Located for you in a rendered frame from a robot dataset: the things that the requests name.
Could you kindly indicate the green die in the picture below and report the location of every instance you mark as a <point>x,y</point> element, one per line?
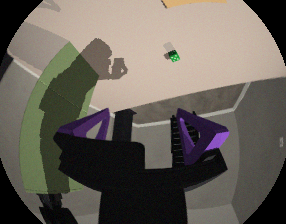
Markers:
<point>174,56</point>

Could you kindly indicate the tan mat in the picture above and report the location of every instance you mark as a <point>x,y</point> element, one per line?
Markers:
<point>172,3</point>

